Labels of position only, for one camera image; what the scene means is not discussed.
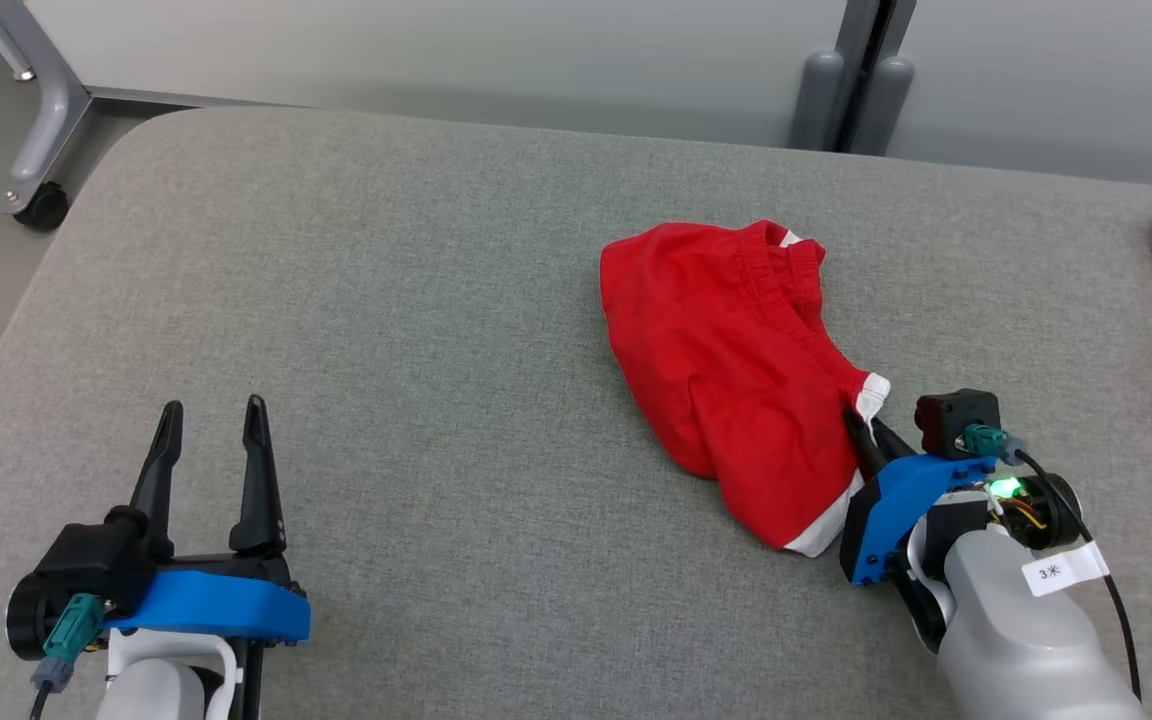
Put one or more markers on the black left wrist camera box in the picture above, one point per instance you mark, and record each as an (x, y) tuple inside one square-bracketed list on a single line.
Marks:
[(86, 560)]

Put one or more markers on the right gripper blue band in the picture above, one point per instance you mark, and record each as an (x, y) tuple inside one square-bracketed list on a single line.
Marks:
[(891, 510)]

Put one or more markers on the grey table leg with caster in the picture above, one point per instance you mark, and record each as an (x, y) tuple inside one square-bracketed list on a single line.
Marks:
[(46, 120)]

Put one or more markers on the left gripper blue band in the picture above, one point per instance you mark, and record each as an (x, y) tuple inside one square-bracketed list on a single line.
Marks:
[(206, 605)]

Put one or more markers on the dark grey partition frame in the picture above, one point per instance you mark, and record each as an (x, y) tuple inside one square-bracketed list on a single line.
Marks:
[(871, 60)]

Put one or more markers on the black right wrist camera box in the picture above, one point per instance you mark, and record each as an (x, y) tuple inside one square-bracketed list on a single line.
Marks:
[(951, 420)]

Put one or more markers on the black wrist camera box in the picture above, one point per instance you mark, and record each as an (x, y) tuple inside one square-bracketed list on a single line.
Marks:
[(951, 420), (86, 560)]

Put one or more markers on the grey cylindrical post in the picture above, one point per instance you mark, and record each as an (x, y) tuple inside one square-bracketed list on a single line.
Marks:
[(884, 105), (816, 100)]

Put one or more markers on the red shorts white trim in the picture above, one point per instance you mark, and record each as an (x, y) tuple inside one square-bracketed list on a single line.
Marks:
[(716, 350)]

